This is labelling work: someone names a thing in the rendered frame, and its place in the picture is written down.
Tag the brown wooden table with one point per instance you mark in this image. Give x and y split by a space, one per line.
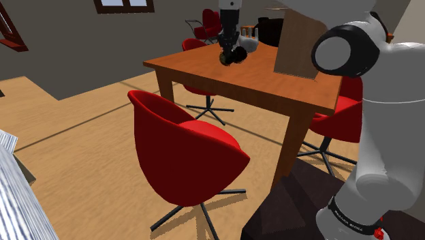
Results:
252 79

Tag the black armchair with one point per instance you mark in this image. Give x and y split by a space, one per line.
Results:
270 31

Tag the grey striped furniture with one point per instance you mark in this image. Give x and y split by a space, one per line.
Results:
16 206

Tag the dark framed window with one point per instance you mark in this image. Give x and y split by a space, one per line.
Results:
123 6

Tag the red shell swivel chair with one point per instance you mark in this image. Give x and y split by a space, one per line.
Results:
342 116
179 156
192 43

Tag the white hand figure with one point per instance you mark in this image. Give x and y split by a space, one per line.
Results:
249 43

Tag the black round object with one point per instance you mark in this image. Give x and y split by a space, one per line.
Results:
240 55

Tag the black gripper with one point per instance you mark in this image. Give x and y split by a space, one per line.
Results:
229 26

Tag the small orange side table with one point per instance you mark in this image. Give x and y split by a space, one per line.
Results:
247 29

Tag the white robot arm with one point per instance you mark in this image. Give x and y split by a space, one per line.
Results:
391 133

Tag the brown upright board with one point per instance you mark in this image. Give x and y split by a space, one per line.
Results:
295 46

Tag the red chair with metal armrests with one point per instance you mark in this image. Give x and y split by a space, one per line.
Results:
209 23

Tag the red wall frame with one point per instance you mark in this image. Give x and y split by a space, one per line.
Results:
10 36

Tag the dark robot stand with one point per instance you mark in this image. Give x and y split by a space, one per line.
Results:
292 199

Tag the olive round object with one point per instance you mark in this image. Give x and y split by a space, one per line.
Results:
225 60

